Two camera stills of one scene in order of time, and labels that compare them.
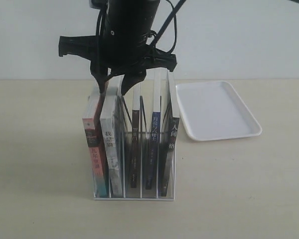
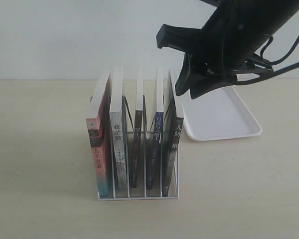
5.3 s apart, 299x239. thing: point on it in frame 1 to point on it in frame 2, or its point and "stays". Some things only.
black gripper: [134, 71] to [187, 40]
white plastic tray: [210, 110] stays
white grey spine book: [114, 88] to [116, 79]
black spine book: [170, 138] stays
